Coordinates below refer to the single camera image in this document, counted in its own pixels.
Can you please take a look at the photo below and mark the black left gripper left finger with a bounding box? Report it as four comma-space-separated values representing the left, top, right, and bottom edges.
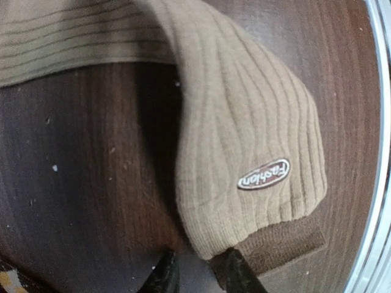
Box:
141, 250, 180, 293

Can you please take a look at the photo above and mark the brown argyle patterned sock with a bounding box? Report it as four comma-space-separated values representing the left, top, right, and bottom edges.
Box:
1, 260, 49, 293

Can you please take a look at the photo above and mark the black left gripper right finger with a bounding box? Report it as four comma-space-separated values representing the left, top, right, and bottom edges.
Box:
218, 248, 268, 293

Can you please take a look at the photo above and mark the tan ribbed sock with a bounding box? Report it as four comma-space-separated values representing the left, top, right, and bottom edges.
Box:
1, 1, 327, 275

